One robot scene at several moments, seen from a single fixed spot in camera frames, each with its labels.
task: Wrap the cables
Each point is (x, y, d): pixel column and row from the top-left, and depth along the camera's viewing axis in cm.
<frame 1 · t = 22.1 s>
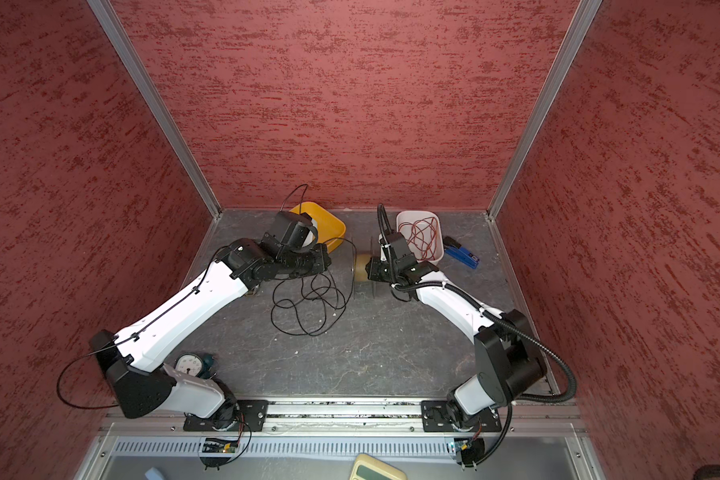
left hand: (329, 267, 73), fingers closed
right hand: (367, 272, 87), fingers open
yellow plastic tub: (338, 222, 111), point 7 cm above the table
white plastic tray: (409, 215, 117), point 5 cm above the table
blue stapler: (453, 249, 108), point 3 cm above the table

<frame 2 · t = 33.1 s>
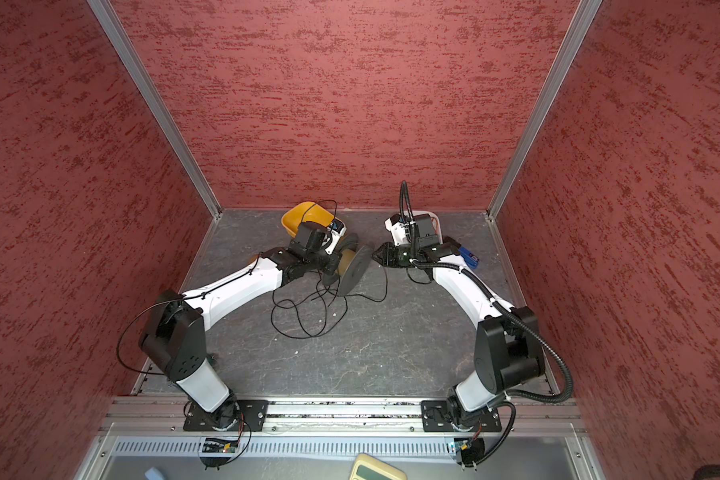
left hand: (335, 257, 88), fingers closed
right hand: (372, 260, 84), fingers open
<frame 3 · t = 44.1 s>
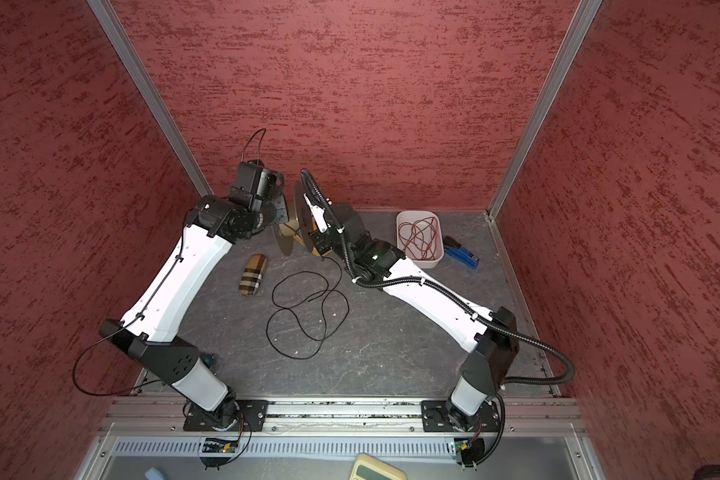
left hand: (275, 213, 74), fingers closed
right hand: (317, 221, 72), fingers closed
plaid fabric glasses case: (253, 273, 99), point 4 cm above the table
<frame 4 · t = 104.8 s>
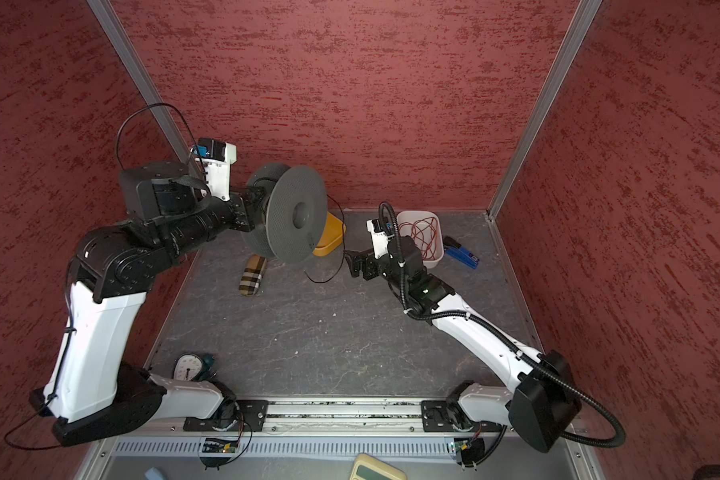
left hand: (260, 199, 56), fingers closed
right hand: (356, 253, 76), fingers open
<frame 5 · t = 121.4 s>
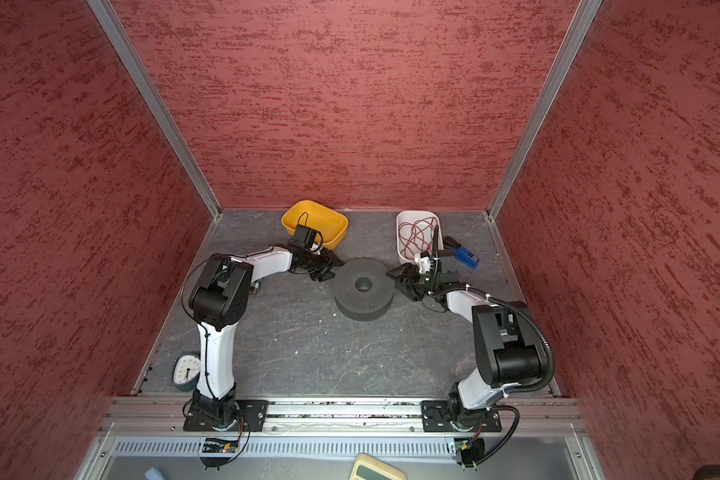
left hand: (341, 272, 100), fingers open
right hand: (387, 283, 89), fingers open
